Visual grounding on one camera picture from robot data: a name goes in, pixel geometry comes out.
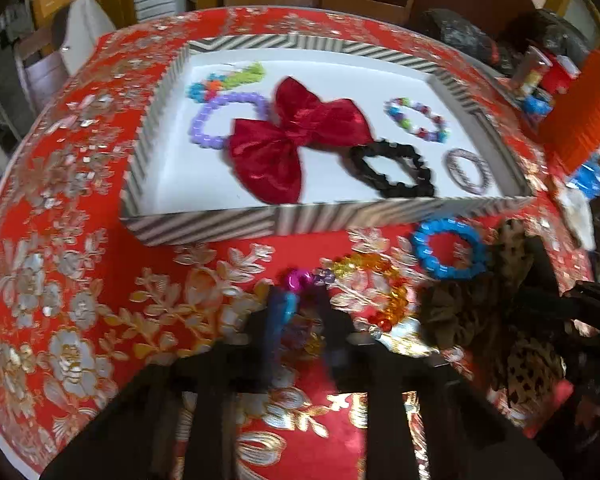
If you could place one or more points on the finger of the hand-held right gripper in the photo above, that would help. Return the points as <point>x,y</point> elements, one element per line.
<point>540,272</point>

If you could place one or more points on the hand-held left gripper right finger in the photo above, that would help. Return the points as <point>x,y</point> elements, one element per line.
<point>330,332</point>

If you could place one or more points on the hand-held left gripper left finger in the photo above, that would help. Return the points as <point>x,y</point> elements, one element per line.
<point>280,312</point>

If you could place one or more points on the leopard print scrunchie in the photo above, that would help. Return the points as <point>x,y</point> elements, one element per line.
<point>535,375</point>

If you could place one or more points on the red satin bow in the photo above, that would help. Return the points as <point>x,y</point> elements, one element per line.
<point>280,150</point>

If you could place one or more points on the black scrunchie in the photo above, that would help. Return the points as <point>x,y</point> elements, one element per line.
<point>367,172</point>

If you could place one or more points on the striped cardboard box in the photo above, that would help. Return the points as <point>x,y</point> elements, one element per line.
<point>180,180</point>

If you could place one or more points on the dark olive scrunchie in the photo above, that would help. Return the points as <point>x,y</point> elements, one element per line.
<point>455,310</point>

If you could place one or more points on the blue plastic packet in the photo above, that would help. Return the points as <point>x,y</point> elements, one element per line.
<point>536,106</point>

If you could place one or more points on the orange plastic basin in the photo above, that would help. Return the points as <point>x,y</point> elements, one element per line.
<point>585,110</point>

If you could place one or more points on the red plastic container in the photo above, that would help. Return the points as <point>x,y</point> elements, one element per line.
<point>562,75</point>

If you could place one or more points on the glass jar with label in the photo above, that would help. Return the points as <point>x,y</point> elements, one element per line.
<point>530,70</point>

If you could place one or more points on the red floral tablecloth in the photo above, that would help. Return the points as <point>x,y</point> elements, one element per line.
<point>80,240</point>

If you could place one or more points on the small black plastic bag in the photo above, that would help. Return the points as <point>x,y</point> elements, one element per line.
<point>555,30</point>

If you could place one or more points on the large black plastic bag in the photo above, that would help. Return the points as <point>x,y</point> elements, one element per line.
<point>460,35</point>

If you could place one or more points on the white cloth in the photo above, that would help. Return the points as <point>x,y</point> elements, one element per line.
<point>87,30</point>

